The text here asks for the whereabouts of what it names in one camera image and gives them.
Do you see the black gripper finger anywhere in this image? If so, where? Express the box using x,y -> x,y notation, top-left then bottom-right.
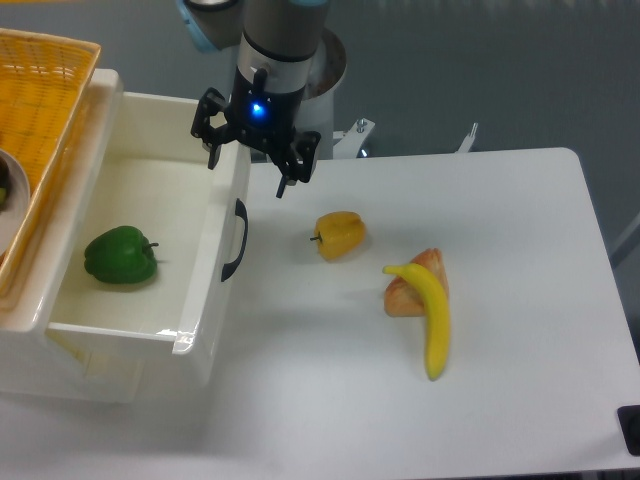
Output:
274,131 -> 321,198
191,87 -> 237,170

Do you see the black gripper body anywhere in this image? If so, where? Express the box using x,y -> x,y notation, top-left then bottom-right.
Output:
225,47 -> 306,164

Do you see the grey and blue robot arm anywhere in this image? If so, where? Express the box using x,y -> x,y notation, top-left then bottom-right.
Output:
177,1 -> 329,197

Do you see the white drawer cabinet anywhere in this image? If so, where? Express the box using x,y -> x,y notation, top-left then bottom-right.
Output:
1,69 -> 142,403

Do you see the yellow bell pepper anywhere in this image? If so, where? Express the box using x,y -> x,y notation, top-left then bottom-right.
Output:
310,211 -> 366,261

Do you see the yellow woven basket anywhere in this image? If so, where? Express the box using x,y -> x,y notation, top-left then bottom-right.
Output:
1,28 -> 101,295

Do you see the pink apple slice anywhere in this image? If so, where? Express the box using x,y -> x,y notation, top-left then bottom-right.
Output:
384,248 -> 450,317

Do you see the green bell pepper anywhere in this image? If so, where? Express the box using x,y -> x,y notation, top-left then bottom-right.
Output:
84,225 -> 158,285

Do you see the yellow banana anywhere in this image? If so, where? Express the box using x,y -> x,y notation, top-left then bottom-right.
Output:
383,263 -> 451,381

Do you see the white bowl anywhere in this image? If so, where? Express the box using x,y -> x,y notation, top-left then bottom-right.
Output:
1,150 -> 31,256

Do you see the black corner table clamp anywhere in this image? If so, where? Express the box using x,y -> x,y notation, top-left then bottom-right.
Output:
617,405 -> 640,457

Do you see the white metal bracket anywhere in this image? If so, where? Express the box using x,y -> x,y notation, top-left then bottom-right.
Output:
456,122 -> 479,153

